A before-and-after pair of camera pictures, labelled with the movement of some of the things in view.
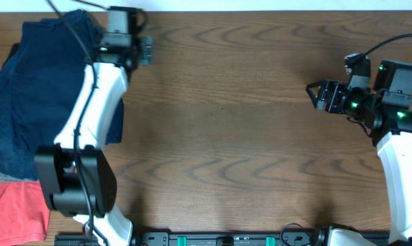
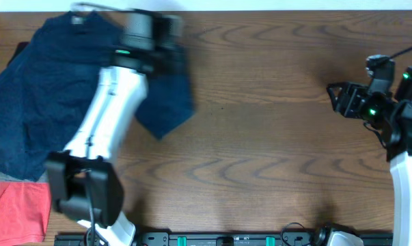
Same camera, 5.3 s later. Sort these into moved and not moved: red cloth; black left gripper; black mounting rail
Moved: black left gripper
Not moved: black mounting rail; red cloth
